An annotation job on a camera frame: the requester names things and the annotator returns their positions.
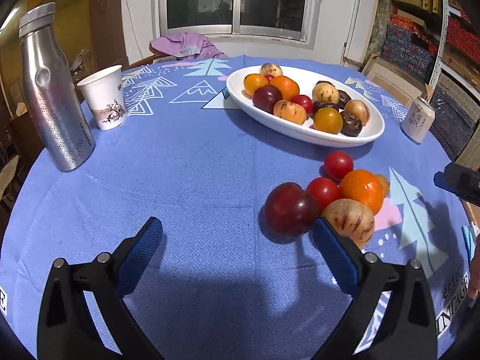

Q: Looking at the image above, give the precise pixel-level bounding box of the large orange mandarin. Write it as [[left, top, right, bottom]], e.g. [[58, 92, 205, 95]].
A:
[[339, 169, 384, 215]]

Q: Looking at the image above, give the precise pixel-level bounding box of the striped pepino melon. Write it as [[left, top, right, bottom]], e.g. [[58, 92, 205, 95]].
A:
[[321, 198, 375, 250]]

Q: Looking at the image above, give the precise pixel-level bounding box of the yellow round pear fruit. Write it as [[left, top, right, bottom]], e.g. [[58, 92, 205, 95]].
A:
[[312, 82, 339, 104]]

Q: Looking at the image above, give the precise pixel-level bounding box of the dark brown passion fruit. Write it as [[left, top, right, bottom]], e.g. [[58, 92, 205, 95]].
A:
[[337, 89, 352, 110]]

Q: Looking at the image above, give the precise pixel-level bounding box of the orange yellow tomato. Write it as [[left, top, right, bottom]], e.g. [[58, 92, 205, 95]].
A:
[[243, 73, 269, 98]]

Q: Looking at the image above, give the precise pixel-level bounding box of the person right hand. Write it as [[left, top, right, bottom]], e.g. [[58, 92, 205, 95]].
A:
[[468, 235, 480, 306]]

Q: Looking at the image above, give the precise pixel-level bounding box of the small tan loquat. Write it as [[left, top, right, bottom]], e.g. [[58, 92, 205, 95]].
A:
[[375, 174, 390, 197]]

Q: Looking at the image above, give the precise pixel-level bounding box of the white beverage can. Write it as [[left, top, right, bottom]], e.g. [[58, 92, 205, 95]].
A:
[[400, 97, 435, 144]]

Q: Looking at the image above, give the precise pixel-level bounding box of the blue patterned tablecloth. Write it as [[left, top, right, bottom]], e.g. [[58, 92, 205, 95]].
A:
[[1, 56, 473, 359]]

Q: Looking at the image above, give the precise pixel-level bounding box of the white oval plate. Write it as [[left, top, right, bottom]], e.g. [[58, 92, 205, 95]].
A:
[[226, 65, 386, 148]]

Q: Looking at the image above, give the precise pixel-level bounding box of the large dark red plum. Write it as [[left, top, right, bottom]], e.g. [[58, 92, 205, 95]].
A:
[[264, 182, 320, 238]]

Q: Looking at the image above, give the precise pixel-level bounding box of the small red cherry tomato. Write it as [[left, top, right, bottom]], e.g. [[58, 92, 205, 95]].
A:
[[264, 74, 274, 83]]

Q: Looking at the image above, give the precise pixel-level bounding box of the small speckled yellow fruit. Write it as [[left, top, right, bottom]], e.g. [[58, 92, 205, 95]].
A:
[[259, 63, 283, 77]]

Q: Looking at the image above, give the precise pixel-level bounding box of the white paper cup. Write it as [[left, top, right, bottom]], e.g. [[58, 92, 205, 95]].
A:
[[77, 65, 127, 131]]

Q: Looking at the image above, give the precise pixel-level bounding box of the sliding window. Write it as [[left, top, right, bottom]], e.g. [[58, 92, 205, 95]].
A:
[[154, 0, 321, 48]]

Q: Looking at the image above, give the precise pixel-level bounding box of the silver metal bottle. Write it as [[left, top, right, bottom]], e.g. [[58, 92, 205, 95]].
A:
[[19, 2, 95, 172]]

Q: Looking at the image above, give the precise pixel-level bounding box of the wooden chair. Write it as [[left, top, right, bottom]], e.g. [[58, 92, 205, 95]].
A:
[[122, 45, 178, 72]]

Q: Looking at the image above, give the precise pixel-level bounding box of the purple jacket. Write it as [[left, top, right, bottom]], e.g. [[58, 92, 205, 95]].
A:
[[150, 33, 228, 59]]

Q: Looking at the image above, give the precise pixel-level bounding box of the wooden glass cabinet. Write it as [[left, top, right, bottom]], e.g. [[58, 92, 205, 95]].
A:
[[1, 0, 128, 119]]

